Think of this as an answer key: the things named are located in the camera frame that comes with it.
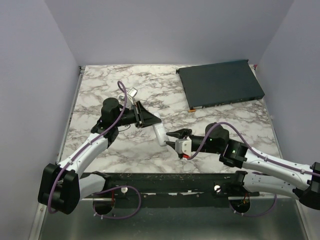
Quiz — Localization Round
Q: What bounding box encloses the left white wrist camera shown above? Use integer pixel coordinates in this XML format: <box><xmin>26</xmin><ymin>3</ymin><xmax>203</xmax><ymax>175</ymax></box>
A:
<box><xmin>126</xmin><ymin>87</ymin><xmax>138</xmax><ymax>109</ymax></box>

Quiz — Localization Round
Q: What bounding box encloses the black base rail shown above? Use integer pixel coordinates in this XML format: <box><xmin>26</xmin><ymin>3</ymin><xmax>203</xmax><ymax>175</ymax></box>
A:
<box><xmin>79</xmin><ymin>171</ymin><xmax>259</xmax><ymax>209</ymax></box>

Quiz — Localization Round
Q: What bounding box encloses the dark green flat electronics box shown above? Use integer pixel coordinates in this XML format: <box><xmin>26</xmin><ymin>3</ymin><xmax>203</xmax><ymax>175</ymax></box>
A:
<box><xmin>176</xmin><ymin>59</ymin><xmax>265</xmax><ymax>110</ymax></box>

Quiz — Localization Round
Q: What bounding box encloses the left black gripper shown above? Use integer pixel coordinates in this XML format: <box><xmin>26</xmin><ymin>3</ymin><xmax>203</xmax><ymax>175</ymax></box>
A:
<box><xmin>114</xmin><ymin>101</ymin><xmax>162</xmax><ymax>129</ymax></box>

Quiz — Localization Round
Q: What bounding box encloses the white remote control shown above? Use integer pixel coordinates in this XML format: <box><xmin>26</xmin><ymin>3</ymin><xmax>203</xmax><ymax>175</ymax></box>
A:
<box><xmin>152</xmin><ymin>112</ymin><xmax>169</xmax><ymax>147</ymax></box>

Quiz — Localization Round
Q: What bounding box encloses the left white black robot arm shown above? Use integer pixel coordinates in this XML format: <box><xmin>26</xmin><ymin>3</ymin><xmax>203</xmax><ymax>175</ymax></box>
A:
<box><xmin>37</xmin><ymin>97</ymin><xmax>162</xmax><ymax>214</ymax></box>

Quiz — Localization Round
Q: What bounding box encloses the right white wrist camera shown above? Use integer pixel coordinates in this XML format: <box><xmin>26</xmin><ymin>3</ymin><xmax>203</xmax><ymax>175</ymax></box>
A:
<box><xmin>174</xmin><ymin>138</ymin><xmax>192</xmax><ymax>158</ymax></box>

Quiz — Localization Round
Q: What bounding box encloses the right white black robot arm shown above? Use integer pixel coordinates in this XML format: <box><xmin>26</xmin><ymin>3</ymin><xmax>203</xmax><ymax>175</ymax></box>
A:
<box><xmin>166</xmin><ymin>122</ymin><xmax>320</xmax><ymax>210</ymax></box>

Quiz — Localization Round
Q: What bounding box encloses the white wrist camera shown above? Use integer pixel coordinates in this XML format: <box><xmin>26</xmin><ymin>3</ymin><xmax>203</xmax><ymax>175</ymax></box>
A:
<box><xmin>126</xmin><ymin>87</ymin><xmax>138</xmax><ymax>109</ymax></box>
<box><xmin>174</xmin><ymin>138</ymin><xmax>192</xmax><ymax>158</ymax></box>

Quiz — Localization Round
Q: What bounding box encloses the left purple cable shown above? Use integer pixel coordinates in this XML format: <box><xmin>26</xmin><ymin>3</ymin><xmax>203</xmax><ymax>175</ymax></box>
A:
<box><xmin>47</xmin><ymin>80</ymin><xmax>127</xmax><ymax>215</ymax></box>

